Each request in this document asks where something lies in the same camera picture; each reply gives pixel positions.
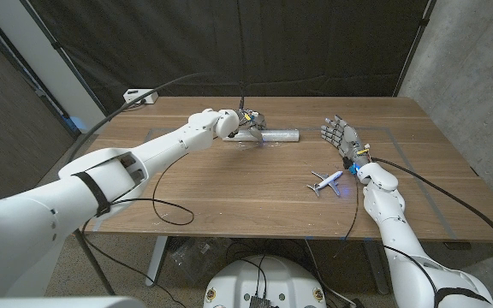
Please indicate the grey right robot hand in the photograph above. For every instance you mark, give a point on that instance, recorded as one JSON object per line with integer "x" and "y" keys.
{"x": 347, "y": 139}

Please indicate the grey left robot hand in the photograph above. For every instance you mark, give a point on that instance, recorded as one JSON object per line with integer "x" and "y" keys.
{"x": 253, "y": 121}

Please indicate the silver foil roll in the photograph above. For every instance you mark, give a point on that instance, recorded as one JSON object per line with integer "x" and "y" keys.
{"x": 280, "y": 135}

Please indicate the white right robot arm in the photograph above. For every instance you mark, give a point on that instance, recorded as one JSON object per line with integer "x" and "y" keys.
{"x": 400, "y": 248}

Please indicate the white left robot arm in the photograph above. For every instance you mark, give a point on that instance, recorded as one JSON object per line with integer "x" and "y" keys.
{"x": 101, "y": 179}

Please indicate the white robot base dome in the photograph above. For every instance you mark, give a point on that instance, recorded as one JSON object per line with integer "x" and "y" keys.
{"x": 272, "y": 278}

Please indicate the white toy aeroplane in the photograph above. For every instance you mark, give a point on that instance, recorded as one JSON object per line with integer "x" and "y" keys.
{"x": 328, "y": 181}

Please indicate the black backdrop curtain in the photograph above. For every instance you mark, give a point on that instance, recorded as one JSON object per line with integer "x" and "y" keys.
{"x": 272, "y": 43}

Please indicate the black backdrop stand pole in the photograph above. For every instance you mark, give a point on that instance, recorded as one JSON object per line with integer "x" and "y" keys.
{"x": 64, "y": 57}
{"x": 417, "y": 43}

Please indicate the white power outlet box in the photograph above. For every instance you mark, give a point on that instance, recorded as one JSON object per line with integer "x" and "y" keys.
{"x": 135, "y": 93}

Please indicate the grey table leg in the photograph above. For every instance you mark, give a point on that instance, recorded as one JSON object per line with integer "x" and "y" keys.
{"x": 372, "y": 265}
{"x": 154, "y": 265}

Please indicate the clear plastic bag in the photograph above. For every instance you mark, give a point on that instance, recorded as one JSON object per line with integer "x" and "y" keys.
{"x": 195, "y": 256}

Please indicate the black box on base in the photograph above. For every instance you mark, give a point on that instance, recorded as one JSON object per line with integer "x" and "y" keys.
{"x": 260, "y": 302}

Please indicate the white robot chest cover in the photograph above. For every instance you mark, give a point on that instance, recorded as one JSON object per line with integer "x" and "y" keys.
{"x": 58, "y": 303}

